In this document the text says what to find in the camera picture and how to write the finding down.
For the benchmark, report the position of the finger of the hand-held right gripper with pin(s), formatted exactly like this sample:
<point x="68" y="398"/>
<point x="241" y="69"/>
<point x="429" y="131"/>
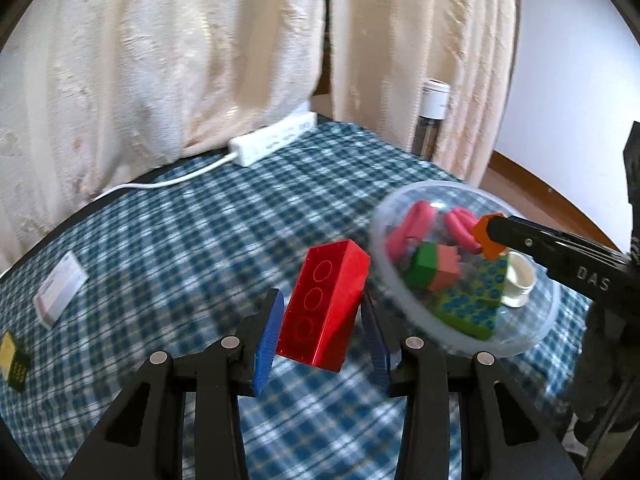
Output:
<point x="525" y="237"/>

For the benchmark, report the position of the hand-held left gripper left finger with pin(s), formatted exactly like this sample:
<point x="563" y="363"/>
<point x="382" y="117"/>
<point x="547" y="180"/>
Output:
<point x="267" y="340"/>

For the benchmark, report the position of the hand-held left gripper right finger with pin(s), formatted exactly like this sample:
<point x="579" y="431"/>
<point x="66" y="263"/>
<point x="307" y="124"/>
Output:
<point x="375" y="350"/>

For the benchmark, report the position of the orange building block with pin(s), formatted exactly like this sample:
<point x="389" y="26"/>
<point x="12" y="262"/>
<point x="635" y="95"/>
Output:
<point x="482" y="240"/>

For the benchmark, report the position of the green dotted building block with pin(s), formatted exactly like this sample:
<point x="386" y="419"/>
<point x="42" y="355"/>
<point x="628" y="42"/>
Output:
<point x="490" y="280"/>
<point x="467" y="315"/>

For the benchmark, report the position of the red building block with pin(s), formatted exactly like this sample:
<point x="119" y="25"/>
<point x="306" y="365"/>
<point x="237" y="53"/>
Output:
<point x="322" y="305"/>

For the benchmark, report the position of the clear plastic bowl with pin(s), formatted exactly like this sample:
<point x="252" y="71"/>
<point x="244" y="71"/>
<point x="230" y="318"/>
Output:
<point x="460" y="345"/>

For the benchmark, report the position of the pink toy pieces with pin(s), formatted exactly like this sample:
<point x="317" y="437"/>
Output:
<point x="412" y="225"/>

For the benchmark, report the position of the person's right hand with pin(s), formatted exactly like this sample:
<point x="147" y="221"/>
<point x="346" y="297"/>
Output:
<point x="605" y="360"/>

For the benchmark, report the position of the small white cup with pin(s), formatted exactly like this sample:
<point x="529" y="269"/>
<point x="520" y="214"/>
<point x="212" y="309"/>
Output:
<point x="520" y="280"/>

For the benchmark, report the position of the salmon building block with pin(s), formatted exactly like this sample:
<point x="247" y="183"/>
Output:
<point x="447" y="267"/>

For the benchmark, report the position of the blue plaid tablecloth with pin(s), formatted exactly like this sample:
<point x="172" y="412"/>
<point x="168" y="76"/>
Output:
<point x="200" y="260"/>

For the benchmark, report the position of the clear bottle with white cap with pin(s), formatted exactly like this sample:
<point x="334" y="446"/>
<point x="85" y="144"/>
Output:
<point x="432" y="110"/>

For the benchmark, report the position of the white power strip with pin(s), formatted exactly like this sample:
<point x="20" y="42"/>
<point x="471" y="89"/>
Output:
<point x="270" y="137"/>

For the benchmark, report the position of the white card box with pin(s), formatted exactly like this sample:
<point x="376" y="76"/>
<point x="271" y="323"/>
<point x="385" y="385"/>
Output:
<point x="60" y="290"/>

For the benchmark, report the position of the black and yellow small box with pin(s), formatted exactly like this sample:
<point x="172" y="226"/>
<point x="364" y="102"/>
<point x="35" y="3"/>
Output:
<point x="15" y="365"/>

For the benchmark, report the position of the cream patterned curtain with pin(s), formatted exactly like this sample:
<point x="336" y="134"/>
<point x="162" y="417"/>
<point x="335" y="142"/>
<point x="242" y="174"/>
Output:
<point x="175" y="60"/>

